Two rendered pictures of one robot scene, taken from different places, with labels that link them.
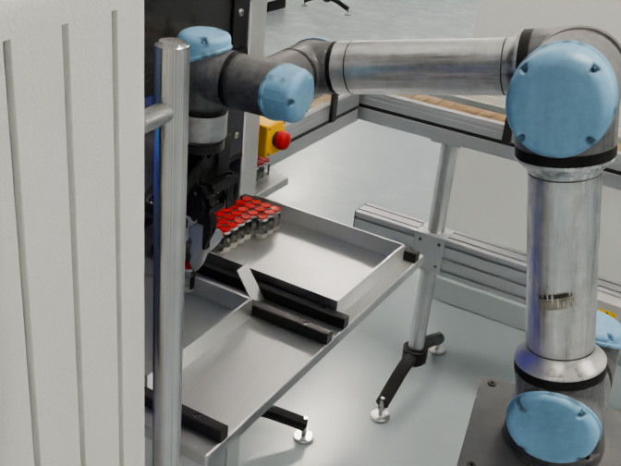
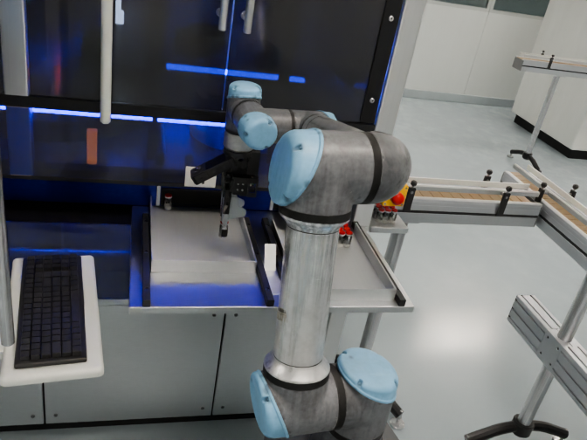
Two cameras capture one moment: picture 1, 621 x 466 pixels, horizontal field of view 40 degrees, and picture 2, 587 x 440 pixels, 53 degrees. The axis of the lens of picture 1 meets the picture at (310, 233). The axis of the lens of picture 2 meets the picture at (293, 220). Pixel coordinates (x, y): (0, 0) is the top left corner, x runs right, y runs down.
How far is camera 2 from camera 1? 0.92 m
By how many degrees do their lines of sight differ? 39
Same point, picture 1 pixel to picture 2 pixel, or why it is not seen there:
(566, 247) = (286, 275)
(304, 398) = (424, 405)
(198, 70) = (230, 104)
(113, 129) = not seen: outside the picture
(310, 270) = not seen: hidden behind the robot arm
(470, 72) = not seen: hidden behind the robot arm
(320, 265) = (336, 274)
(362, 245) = (381, 279)
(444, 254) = (558, 358)
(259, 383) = (203, 299)
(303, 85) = (259, 127)
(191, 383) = (176, 279)
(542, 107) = (277, 166)
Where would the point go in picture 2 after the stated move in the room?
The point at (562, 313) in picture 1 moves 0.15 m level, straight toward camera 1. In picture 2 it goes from (279, 324) to (190, 333)
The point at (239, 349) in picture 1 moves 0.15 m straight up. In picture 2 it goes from (222, 281) to (229, 229)
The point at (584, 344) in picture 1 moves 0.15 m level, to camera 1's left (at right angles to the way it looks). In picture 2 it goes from (291, 355) to (238, 306)
